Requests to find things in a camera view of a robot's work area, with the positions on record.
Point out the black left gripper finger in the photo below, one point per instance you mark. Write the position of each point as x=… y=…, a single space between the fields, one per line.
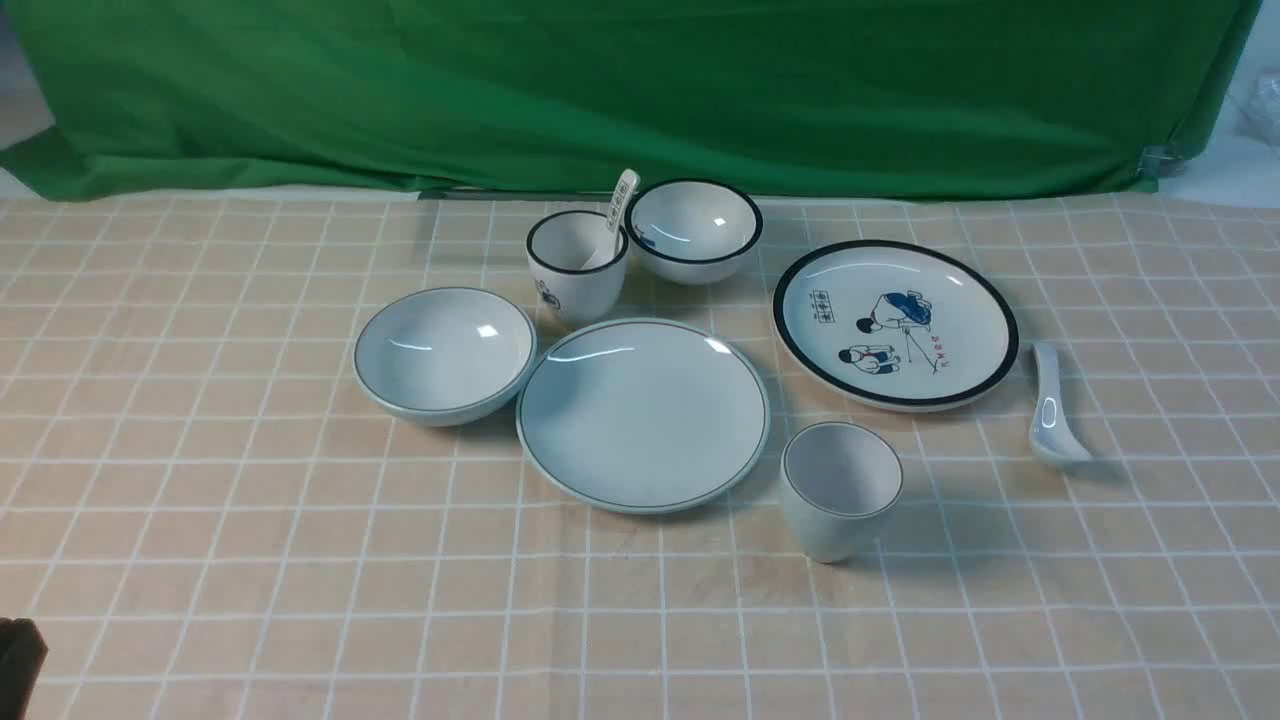
x=23 y=652

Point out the pale green rimmed bowl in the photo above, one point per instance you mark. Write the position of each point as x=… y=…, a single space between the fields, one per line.
x=445 y=357

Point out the pale green rimmed cup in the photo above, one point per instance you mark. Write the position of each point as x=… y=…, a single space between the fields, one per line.
x=839 y=483

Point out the plain white ceramic spoon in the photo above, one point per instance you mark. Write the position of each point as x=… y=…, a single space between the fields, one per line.
x=1050 y=436

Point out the beige checked tablecloth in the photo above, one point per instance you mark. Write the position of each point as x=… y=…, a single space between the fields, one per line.
x=206 y=517

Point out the green backdrop cloth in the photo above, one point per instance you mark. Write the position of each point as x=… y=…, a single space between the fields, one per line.
x=917 y=100

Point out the pale green rimmed plate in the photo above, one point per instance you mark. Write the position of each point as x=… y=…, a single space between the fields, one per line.
x=643 y=416

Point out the black rimmed white cup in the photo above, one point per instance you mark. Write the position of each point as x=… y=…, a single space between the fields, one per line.
x=578 y=264

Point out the white spoon in cup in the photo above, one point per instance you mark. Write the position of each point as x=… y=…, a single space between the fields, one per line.
x=612 y=225

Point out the black rimmed white bowl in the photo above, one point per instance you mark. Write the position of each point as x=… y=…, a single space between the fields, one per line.
x=693 y=231

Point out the black rimmed cartoon plate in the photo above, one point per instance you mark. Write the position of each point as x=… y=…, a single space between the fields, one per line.
x=895 y=326

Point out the clear clip on backdrop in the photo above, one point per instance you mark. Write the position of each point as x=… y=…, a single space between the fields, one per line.
x=1160 y=161

